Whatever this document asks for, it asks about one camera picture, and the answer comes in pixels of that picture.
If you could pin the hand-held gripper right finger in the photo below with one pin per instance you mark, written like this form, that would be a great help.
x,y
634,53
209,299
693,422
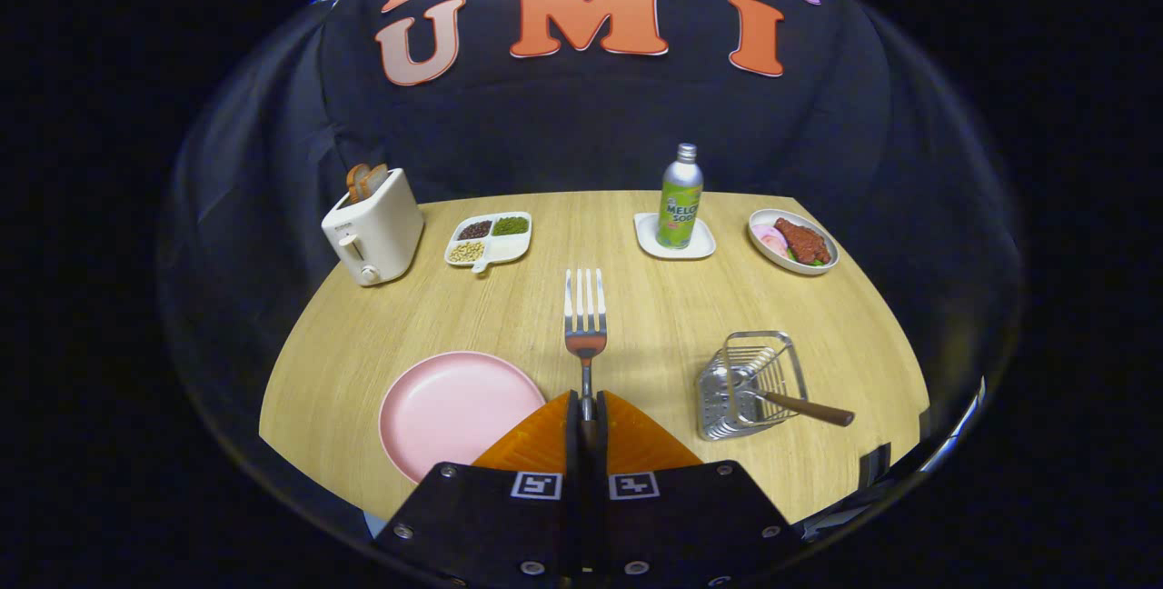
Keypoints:
x,y
690,516

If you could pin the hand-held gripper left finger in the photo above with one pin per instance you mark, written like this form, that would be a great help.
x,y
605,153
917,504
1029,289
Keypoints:
x,y
491,516

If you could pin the pink round plate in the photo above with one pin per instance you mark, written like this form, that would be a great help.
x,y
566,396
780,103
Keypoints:
x,y
454,412

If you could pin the white divided bean dish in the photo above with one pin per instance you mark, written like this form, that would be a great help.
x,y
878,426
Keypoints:
x,y
509,247

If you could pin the white oval food plate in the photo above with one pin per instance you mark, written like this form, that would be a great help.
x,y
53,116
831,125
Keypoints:
x,y
763,254

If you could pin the green vegetable leaf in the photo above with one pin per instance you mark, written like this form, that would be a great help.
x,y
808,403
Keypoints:
x,y
792,255

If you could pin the white square coaster dish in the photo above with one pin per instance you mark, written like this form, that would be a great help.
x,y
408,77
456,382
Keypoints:
x,y
647,239

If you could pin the pink ham slices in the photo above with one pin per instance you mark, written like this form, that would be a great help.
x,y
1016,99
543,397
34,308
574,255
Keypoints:
x,y
770,241

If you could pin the brown meat piece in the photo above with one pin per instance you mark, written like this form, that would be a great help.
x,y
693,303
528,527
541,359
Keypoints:
x,y
804,242

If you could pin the white toaster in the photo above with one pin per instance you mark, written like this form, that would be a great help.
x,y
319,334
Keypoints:
x,y
377,234

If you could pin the green soda bottle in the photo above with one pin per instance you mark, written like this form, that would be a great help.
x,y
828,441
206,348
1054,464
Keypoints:
x,y
680,198

